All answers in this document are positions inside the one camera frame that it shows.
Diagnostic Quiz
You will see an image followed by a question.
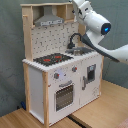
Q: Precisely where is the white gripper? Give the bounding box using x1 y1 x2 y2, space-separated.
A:
72 0 92 18

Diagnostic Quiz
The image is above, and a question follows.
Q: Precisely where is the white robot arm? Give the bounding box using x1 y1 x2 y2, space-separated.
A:
72 0 128 64

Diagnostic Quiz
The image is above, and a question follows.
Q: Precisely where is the wooden toy kitchen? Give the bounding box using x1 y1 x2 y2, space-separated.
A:
22 3 103 127

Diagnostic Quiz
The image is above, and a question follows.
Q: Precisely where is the grey range hood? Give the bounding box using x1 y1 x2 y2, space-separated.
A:
34 6 64 27

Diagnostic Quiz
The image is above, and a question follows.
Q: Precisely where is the black toy faucet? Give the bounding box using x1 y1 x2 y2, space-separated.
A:
67 33 82 49

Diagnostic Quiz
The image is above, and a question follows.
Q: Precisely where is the grey toy sink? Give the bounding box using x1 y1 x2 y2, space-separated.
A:
66 47 91 56

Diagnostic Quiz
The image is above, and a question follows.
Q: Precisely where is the red right stove knob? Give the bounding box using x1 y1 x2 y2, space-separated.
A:
71 66 78 73

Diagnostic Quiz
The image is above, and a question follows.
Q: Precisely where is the red stove knob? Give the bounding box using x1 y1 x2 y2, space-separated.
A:
54 73 59 79
71 66 78 73

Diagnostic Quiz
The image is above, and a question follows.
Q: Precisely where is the black toy stovetop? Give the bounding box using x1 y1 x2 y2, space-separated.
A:
34 53 70 66

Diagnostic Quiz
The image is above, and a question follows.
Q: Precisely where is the grey ice dispenser panel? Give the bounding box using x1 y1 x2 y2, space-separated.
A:
87 65 96 82

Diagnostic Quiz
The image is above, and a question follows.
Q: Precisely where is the red left stove knob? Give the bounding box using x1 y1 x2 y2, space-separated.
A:
54 73 59 79

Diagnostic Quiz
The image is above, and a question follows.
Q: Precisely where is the toy oven door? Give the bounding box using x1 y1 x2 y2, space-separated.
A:
55 83 74 111

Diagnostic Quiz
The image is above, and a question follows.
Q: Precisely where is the grey cabinet door handle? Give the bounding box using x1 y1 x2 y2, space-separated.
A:
82 76 87 90

